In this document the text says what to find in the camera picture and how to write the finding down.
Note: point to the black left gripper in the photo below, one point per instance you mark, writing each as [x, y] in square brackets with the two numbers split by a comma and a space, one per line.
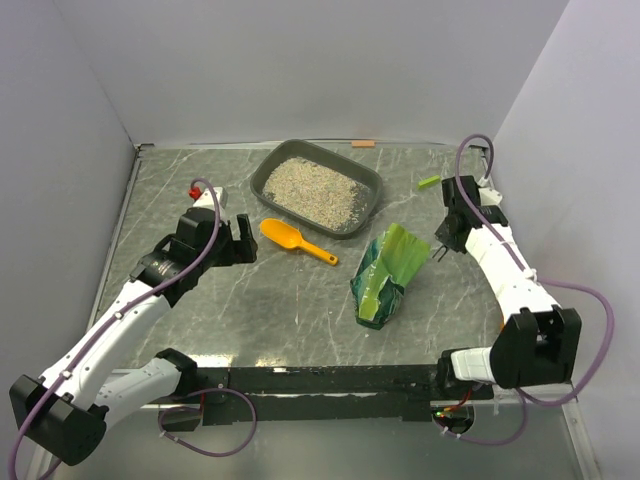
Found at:
[239, 251]

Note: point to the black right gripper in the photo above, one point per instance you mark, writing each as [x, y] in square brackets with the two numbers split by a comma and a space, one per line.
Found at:
[446, 239]

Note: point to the yellow plastic scoop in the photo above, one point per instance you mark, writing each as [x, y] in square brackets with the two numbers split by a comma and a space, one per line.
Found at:
[290, 238]

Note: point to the green litter bag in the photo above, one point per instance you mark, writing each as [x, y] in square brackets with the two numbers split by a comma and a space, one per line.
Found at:
[389, 264]

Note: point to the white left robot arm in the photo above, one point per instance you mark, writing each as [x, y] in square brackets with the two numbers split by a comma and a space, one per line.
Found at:
[68, 409]

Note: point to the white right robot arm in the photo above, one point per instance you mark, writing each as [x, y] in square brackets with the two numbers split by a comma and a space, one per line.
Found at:
[538, 342]

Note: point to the beige cat litter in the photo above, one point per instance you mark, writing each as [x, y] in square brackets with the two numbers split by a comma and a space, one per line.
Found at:
[317, 193]

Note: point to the dark grey litter box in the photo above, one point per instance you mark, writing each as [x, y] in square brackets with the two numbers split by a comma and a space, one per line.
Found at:
[327, 158]

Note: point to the small green block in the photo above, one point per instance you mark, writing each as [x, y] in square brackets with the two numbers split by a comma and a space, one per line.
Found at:
[429, 182]

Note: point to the small orange block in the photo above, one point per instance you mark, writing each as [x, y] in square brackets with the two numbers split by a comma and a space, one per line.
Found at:
[363, 144]

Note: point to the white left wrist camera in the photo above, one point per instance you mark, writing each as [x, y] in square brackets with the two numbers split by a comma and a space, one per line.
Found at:
[203, 197]

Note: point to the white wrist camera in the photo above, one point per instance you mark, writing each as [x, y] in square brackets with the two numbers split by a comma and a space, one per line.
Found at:
[203, 197]
[488, 195]

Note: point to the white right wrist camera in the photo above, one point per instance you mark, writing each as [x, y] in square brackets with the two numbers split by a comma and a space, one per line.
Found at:
[488, 195]

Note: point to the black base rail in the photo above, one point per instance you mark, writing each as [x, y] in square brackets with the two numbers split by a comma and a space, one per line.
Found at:
[407, 392]

